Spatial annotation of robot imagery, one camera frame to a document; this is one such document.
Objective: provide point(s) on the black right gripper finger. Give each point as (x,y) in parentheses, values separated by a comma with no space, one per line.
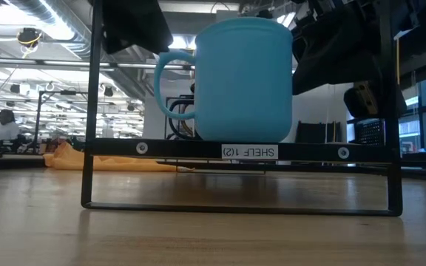
(338,51)
(353,103)

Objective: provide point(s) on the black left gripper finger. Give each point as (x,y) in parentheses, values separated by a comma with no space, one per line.
(135,26)

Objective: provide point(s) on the light blue mug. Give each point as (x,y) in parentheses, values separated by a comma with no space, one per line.
(242,81)

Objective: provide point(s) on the white shelf label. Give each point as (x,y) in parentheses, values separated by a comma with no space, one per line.
(250,151)

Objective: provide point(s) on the black metal wooden-top shelf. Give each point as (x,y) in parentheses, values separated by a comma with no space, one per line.
(183,149)

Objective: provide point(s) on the black perforated box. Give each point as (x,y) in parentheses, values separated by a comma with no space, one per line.
(370,132)

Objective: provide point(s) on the black flat panel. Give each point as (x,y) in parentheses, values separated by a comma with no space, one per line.
(316,132)

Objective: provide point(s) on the orange cloth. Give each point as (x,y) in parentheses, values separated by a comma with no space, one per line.
(72,159)

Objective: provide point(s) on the person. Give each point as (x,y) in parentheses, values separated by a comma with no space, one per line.
(6,131)

